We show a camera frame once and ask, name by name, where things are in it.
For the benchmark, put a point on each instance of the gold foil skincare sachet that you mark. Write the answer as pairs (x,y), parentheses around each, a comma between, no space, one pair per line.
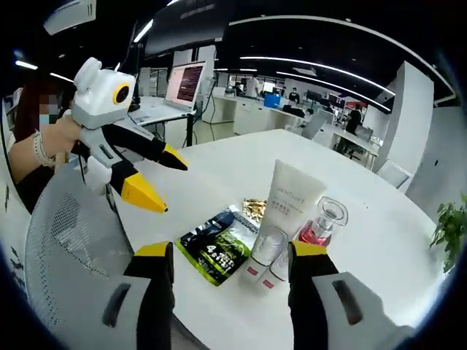
(255,209)

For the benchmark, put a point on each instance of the white square column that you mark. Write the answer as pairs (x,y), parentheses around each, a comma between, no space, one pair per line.
(408,116)

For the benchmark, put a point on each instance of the person's left hand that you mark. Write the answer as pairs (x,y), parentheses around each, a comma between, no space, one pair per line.
(67,138)

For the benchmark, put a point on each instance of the silver laptop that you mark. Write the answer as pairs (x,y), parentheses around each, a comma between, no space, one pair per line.
(186,84)

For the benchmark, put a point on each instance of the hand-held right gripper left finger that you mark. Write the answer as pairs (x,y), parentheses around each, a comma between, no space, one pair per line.
(127,313)

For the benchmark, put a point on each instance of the blue storage bin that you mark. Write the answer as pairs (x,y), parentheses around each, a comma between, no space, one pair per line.
(273,101)

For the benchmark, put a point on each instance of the green potted plant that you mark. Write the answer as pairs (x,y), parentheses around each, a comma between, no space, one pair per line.
(450,229)

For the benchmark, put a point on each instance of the white red-collar pump skincare bottle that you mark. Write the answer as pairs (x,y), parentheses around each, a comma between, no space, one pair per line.
(317,233)

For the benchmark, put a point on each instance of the white mesh office chair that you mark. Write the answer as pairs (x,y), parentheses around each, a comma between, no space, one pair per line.
(73,237)

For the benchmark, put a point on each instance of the white trestle office desk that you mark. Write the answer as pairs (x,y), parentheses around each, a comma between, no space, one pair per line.
(350,136)

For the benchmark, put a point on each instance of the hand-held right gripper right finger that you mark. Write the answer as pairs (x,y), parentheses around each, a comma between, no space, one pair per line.
(350,313)

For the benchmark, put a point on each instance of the white frame office chair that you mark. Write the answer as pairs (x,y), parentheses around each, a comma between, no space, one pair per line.
(396,173)

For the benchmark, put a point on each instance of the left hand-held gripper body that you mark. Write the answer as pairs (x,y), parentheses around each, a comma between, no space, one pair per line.
(98,98)

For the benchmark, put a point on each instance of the white skincare tube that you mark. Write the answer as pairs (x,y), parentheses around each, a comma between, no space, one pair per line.
(292,197)

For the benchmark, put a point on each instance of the white wristwatch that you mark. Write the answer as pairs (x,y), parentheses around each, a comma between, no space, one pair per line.
(40,149)

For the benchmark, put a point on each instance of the black laptop stand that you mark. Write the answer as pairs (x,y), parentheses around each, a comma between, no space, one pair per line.
(189,131)

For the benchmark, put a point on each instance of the small clear skincare bottle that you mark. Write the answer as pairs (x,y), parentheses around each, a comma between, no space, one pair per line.
(277,273)

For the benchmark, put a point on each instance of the long white office counter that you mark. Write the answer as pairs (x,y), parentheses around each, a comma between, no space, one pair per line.
(248,113)

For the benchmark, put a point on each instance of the large clear skincare bottle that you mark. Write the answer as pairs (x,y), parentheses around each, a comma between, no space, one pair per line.
(262,251)

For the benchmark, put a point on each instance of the black green skincare sachet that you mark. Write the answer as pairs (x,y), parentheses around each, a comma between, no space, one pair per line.
(215,248)

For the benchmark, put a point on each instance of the white ceiling air conditioner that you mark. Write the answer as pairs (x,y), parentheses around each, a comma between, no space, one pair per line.
(71,16)

